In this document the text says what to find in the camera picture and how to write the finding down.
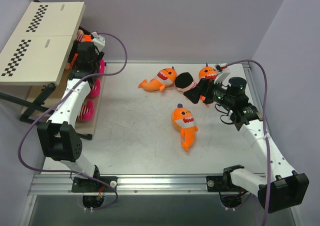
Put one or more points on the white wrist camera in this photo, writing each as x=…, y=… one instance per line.
x=222, y=73
x=98, y=40

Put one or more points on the black haired doll plush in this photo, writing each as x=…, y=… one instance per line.
x=70, y=61
x=82, y=37
x=185, y=82

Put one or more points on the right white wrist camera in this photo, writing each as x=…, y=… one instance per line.
x=222, y=73

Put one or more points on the cream tiered shelf black frame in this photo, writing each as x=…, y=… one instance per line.
x=36, y=55

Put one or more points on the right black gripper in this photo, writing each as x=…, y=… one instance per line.
x=206, y=91

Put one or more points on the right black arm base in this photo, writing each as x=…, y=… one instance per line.
x=230, y=195

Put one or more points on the aluminium table side rail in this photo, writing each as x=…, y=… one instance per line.
x=261, y=103

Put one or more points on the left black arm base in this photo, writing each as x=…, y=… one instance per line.
x=95, y=184

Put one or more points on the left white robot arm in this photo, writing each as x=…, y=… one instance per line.
x=58, y=137

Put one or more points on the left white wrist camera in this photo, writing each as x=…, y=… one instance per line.
x=98, y=40

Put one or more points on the white pink glasses plush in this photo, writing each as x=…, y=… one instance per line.
x=96, y=88
x=86, y=112

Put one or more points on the aluminium mounting rail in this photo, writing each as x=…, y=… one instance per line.
x=135, y=184

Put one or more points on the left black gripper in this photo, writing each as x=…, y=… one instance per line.
x=81, y=47

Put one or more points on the white pink plush on shelf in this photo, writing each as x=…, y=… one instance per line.
x=102, y=66

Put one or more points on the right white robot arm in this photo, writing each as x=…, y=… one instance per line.
x=282, y=187

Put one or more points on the orange shark plush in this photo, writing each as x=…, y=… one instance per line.
x=183, y=120
x=207, y=72
x=164, y=78

